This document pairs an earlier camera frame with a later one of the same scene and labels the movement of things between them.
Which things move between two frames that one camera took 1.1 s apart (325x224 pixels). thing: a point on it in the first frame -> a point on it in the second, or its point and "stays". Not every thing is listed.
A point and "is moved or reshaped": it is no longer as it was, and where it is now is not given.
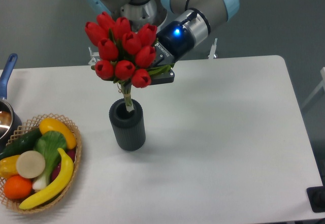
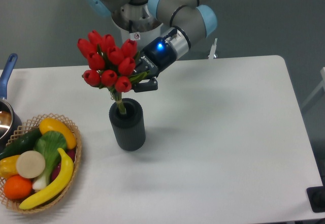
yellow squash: [50, 124] stays
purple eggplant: [71, 154] stays
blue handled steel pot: [10, 125] stays
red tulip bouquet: [125, 53] is moved or reshaped
